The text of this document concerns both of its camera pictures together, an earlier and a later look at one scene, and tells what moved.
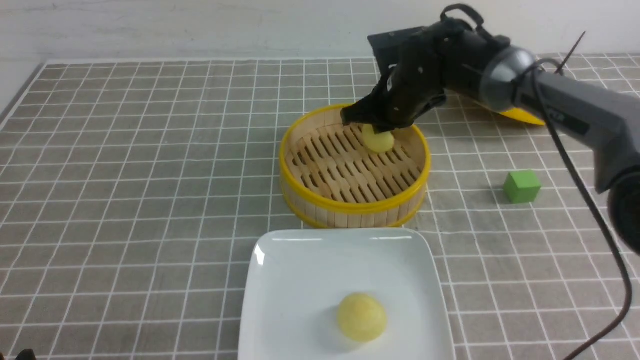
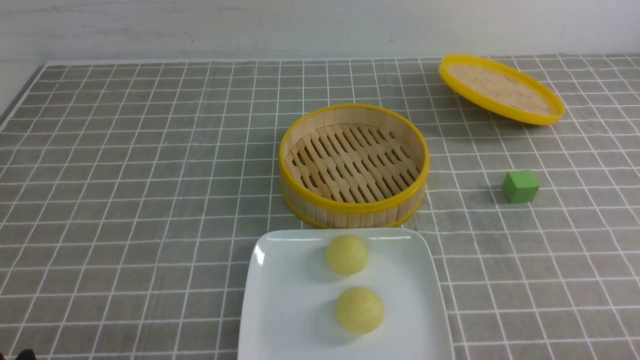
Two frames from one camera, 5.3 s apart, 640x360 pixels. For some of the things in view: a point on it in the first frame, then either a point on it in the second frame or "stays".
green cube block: (522, 186) stays
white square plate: (298, 279) stays
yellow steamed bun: (380, 142) to (347, 254)
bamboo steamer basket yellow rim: (330, 177) stays
